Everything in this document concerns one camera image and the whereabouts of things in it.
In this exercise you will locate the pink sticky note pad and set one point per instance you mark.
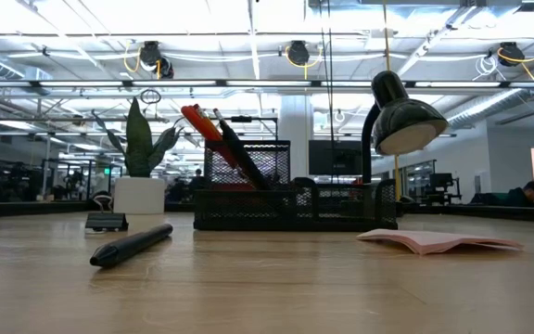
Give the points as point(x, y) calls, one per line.
point(434, 241)

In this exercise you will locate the black gooseneck desk lamp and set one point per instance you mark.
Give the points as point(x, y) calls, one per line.
point(401, 120)

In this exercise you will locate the seated person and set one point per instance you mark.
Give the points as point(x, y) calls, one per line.
point(526, 195)

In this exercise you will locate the green snake plant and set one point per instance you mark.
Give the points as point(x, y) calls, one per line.
point(138, 139)

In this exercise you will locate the white plant pot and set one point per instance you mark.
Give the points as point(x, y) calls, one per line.
point(139, 197)

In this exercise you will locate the black monitor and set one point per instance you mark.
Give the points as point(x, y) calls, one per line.
point(335, 158)

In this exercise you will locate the black monitor cart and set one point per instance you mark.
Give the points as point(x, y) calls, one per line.
point(441, 181)

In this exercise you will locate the distant person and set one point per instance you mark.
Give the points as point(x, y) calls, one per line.
point(197, 178)

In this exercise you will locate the black mesh desk organizer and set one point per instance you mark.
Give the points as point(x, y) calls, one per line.
point(241, 211)

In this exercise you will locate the black binder clip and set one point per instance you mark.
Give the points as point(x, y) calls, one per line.
point(106, 222)

